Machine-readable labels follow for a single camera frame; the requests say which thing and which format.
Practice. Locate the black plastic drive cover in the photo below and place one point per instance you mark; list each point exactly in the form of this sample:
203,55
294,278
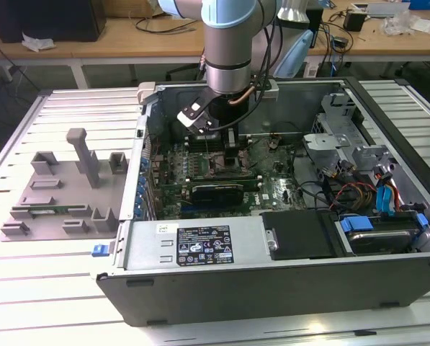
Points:
297,234

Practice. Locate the green RAM stick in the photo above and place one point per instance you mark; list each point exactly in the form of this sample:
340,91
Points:
216,138

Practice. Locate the grey parts rack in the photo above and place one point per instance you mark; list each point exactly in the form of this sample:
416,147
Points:
67,173

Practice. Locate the clear plastic bag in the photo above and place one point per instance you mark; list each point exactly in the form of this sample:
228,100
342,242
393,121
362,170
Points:
398,23

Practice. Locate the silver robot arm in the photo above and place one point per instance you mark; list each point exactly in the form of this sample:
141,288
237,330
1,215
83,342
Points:
227,43

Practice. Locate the silver metal drive cage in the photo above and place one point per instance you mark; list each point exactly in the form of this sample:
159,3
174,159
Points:
330,142

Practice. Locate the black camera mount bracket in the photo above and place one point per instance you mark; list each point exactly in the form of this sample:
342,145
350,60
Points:
204,100

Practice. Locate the small black adapter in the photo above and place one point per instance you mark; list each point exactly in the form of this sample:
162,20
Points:
339,41

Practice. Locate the black computer tower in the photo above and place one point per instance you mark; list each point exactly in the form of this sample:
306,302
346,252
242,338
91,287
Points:
56,21

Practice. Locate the blue plastic latch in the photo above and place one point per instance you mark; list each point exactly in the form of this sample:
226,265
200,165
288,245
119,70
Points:
100,250

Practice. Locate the small black box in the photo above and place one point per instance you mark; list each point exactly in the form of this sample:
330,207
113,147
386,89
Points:
354,21

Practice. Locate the brown cardboard box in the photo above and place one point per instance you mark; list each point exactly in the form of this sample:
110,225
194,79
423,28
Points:
132,7

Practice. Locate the wooden desk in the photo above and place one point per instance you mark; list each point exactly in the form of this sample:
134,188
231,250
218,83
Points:
128,43

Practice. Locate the blue expansion slot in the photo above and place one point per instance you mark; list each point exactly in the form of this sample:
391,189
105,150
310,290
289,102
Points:
189,210

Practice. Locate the silver power supply with label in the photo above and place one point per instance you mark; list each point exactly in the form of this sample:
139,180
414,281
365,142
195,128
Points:
146,245

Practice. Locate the hard disk in blue carrier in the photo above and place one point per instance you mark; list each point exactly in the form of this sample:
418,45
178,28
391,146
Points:
376,241

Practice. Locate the black graphics card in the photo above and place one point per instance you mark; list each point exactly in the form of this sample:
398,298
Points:
218,196

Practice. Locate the green motherboard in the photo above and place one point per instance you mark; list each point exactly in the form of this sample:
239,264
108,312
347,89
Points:
276,194

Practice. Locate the white crumpled paper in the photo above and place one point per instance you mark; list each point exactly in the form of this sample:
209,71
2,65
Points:
38,42

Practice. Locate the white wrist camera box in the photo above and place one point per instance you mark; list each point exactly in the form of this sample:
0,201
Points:
193,124

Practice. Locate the CPU socket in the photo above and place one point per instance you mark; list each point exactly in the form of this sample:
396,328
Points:
218,158

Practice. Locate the open black PC case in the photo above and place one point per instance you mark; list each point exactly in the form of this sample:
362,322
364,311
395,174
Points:
236,299

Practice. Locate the thin metal locking lever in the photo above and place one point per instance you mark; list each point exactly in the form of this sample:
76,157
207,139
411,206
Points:
208,147
220,164

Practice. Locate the grey flat device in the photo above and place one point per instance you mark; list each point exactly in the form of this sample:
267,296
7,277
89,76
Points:
387,9

